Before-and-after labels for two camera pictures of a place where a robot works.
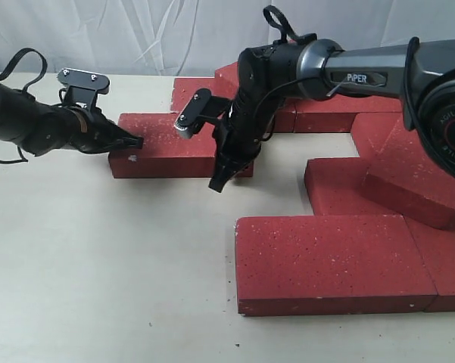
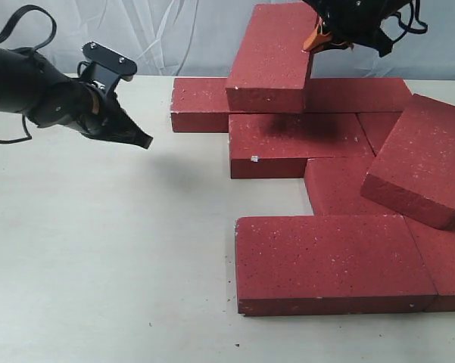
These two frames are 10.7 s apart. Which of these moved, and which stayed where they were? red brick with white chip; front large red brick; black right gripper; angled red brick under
Moved: red brick with white chip; black right gripper
Stayed: front large red brick; angled red brick under
